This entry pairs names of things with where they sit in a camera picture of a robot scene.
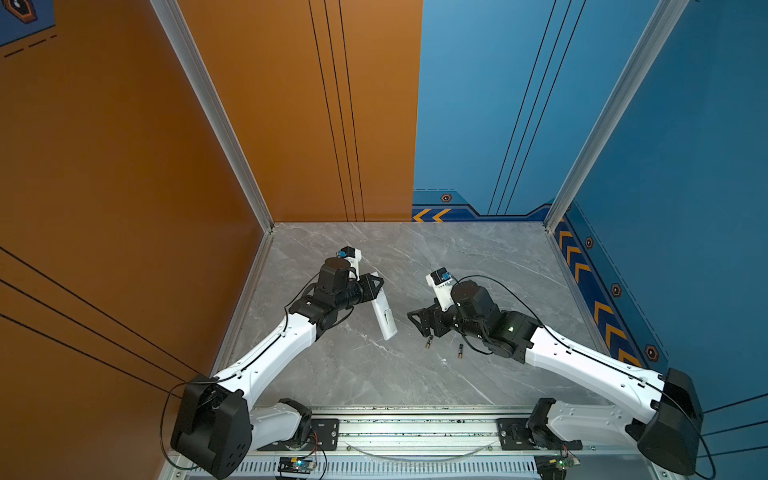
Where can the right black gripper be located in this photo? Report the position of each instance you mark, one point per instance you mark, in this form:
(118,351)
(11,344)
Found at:
(435,313)

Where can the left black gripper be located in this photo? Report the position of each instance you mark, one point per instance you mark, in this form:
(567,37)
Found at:
(368,289)

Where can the white remote control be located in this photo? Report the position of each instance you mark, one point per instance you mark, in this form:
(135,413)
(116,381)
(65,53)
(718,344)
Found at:
(384,315)

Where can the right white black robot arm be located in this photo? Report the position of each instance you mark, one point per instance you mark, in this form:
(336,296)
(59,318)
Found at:
(658,413)

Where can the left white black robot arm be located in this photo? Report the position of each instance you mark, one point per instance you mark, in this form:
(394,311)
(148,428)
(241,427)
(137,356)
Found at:
(218,424)

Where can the left small circuit board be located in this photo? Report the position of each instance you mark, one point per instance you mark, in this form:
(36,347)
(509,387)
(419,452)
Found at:
(296,467)

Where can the small circuit board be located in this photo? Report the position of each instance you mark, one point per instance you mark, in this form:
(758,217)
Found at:
(555,467)
(296,467)

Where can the right small circuit board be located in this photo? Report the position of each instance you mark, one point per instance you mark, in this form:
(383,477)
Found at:
(555,467)

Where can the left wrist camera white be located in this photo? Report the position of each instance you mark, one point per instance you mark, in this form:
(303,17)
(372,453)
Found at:
(353,256)

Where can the aluminium mounting rail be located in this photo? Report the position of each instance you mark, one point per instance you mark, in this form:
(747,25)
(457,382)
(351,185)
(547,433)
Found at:
(404,434)

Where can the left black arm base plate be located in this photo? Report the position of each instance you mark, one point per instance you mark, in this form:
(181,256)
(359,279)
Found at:
(318,432)

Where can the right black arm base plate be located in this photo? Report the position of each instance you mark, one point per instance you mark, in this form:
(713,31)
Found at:
(515,435)

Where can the left aluminium corner post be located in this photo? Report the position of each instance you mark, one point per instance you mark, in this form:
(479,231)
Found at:
(176,29)

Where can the aluminium corner post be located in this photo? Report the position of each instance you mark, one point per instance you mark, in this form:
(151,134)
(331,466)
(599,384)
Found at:
(653,38)
(176,29)

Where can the right aluminium corner post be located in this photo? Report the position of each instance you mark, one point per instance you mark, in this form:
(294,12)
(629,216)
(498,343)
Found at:
(653,38)

